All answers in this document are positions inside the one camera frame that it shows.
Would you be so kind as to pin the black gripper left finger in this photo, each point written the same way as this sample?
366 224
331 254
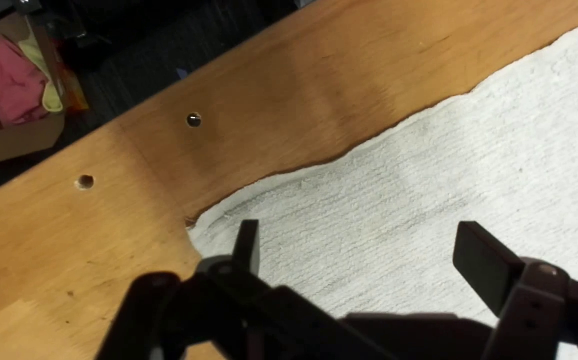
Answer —
247 244

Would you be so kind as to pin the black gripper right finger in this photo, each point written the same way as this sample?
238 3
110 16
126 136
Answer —
487 267

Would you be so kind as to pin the white cloth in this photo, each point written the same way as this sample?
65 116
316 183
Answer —
448 180

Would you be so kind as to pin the yellow cloth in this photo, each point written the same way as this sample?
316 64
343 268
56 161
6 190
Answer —
49 92

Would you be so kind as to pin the pink cloth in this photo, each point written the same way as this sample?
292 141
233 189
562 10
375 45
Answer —
9 80

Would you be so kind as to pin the open cardboard box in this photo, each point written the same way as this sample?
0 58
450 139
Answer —
9 142

